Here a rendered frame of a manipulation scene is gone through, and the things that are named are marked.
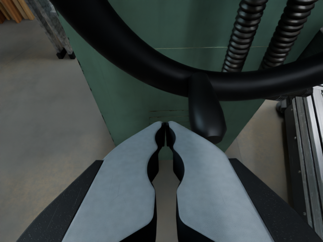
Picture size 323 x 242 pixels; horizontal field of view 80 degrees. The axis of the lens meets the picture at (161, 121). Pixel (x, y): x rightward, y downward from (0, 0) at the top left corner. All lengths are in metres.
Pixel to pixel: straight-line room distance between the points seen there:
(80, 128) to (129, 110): 0.52
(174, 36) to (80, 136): 0.73
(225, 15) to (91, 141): 0.77
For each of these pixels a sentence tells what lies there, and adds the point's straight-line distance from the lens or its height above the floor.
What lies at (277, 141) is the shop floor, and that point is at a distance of 1.07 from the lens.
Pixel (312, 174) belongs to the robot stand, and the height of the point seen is 0.19.
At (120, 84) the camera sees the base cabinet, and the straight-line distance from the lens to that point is 0.44.
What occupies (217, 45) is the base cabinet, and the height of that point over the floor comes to 0.59.
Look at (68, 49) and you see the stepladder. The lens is 1.32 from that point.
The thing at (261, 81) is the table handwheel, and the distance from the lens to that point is 0.20.
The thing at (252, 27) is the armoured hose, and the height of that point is 0.71.
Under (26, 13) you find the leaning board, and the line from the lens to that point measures 1.79.
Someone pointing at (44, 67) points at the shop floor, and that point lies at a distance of 1.37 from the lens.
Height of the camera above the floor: 0.82
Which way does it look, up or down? 58 degrees down
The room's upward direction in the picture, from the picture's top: 2 degrees clockwise
